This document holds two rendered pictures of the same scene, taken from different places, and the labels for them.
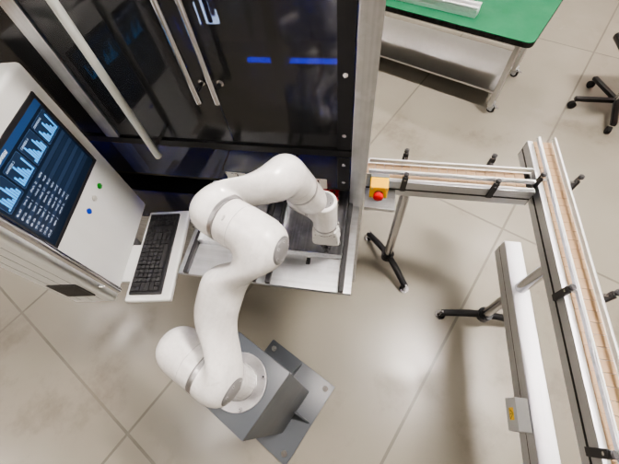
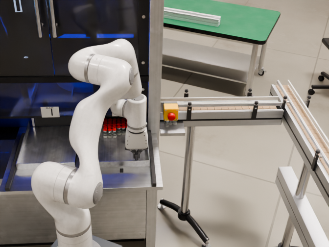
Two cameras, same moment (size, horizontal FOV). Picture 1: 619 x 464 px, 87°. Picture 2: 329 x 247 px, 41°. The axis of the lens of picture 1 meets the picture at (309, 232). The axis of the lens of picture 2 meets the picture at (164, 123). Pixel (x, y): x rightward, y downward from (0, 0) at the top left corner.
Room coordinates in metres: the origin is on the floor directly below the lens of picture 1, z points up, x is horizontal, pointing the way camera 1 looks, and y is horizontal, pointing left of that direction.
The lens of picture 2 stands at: (-0.92, 0.45, 2.19)
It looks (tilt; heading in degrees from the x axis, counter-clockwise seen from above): 34 degrees down; 337
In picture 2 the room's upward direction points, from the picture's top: 3 degrees clockwise
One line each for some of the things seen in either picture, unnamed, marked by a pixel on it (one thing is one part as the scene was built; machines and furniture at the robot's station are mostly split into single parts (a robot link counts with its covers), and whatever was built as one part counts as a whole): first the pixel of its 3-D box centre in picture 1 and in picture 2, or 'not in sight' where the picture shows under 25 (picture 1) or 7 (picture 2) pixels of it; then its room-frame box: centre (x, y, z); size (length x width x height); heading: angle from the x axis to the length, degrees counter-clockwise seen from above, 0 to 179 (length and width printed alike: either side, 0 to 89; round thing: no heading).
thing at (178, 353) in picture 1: (200, 362); (61, 195); (0.18, 0.34, 1.16); 0.19 x 0.12 x 0.24; 49
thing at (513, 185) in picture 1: (446, 176); (219, 108); (0.84, -0.62, 0.92); 0.69 x 0.15 x 0.16; 73
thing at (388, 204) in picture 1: (379, 196); (171, 126); (0.82, -0.33, 0.87); 0.14 x 0.13 x 0.02; 163
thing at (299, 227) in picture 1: (315, 217); (121, 141); (0.75, -0.03, 0.90); 0.34 x 0.26 x 0.04; 163
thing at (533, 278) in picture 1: (511, 295); (295, 208); (0.42, -0.93, 0.46); 0.09 x 0.09 x 0.77; 73
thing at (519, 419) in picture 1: (518, 414); not in sight; (-0.07, -0.72, 0.50); 0.12 x 0.05 x 0.09; 163
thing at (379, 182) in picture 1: (379, 186); (170, 111); (0.79, -0.31, 1.00); 0.08 x 0.07 x 0.07; 163
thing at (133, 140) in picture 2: (325, 233); (136, 136); (0.59, -0.06, 1.03); 0.10 x 0.07 x 0.11; 73
